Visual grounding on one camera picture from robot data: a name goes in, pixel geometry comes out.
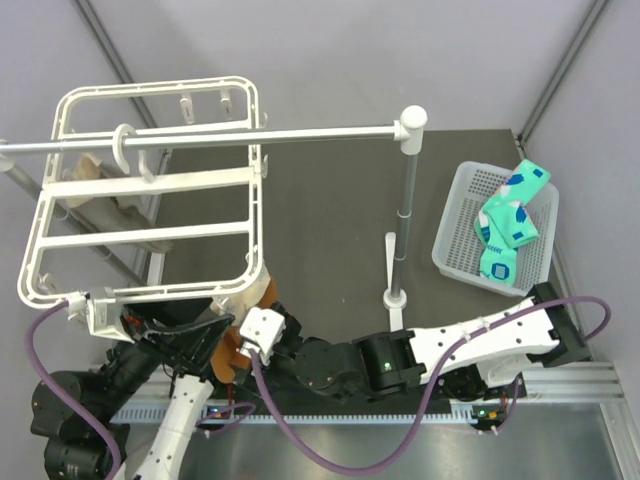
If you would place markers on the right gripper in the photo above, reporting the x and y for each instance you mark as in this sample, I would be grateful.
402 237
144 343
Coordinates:
277 352

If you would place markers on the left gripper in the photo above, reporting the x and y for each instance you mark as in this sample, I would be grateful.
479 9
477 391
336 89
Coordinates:
191 344

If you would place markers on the orange brown sock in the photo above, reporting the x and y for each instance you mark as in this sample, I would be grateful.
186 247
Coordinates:
226 360

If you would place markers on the white square clip hanger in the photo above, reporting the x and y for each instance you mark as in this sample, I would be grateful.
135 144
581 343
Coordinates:
182 88

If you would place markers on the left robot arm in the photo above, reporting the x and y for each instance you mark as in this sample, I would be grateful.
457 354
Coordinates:
74 410

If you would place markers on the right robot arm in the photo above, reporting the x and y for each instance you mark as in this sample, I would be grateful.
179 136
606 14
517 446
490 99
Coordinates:
465 361

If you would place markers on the beige sock right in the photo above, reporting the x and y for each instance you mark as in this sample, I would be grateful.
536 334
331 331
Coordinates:
238 304

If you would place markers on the beige sock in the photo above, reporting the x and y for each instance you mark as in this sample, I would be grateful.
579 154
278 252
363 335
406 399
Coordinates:
88 167
238 304

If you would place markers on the grey sock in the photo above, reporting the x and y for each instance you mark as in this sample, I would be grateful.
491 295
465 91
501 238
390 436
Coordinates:
112 214

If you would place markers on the dark grey table mat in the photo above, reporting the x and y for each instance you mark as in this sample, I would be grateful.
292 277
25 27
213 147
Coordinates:
327 206

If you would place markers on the beige sock left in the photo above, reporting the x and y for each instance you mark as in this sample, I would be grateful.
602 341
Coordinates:
88 167

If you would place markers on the white perforated plastic basket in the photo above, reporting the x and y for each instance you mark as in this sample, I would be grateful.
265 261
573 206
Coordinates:
457 248

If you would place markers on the silver white drying rack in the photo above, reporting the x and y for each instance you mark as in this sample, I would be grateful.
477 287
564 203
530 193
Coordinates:
320 132

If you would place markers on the teal sock upper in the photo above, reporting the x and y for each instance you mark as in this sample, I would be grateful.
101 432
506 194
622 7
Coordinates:
522 186

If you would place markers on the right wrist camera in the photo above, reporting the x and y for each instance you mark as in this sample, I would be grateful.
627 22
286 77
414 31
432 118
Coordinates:
260 331

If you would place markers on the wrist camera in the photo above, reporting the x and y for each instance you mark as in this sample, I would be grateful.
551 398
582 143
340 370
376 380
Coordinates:
260 331
103 316

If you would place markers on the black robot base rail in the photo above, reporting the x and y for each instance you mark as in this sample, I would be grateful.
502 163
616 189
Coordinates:
323 393

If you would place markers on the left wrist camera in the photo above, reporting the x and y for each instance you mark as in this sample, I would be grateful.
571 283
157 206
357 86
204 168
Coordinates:
103 316

